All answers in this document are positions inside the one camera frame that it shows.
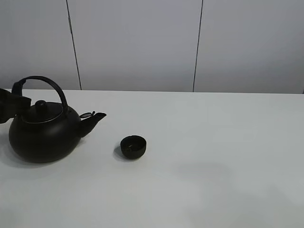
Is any black teapot with handle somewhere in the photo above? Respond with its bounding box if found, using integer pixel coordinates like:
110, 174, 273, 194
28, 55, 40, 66
9, 76, 106, 163

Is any small black teacup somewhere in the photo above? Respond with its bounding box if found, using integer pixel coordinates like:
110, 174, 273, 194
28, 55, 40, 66
120, 135, 147, 160

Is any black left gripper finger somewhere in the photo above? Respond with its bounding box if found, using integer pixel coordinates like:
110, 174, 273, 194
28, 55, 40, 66
0, 88, 31, 124

